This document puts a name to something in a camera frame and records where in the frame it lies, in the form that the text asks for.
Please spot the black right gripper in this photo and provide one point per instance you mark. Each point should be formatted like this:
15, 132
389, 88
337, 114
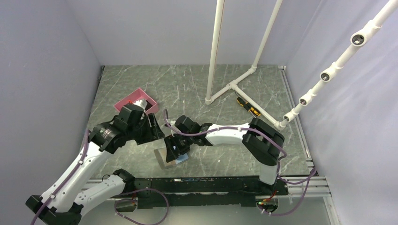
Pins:
172, 154

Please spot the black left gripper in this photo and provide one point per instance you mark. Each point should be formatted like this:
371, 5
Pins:
153, 132

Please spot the grey leather card holder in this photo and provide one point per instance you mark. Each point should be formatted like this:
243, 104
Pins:
167, 160

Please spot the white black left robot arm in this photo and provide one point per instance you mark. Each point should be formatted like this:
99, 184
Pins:
65, 203

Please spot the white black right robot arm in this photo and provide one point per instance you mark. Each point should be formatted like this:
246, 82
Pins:
260, 139

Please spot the pink plastic box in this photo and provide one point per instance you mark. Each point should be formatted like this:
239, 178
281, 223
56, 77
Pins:
141, 98

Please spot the yellow black screwdriver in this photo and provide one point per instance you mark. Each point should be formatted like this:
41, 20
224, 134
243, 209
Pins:
248, 106

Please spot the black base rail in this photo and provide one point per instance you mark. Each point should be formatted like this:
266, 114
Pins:
244, 191

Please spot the aluminium extrusion frame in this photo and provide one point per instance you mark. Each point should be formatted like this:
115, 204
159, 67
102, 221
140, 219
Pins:
311, 186

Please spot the white PVC pipe frame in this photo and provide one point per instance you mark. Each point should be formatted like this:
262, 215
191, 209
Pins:
274, 48

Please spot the white pipe with camera sockets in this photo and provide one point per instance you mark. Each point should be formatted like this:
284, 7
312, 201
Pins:
357, 41

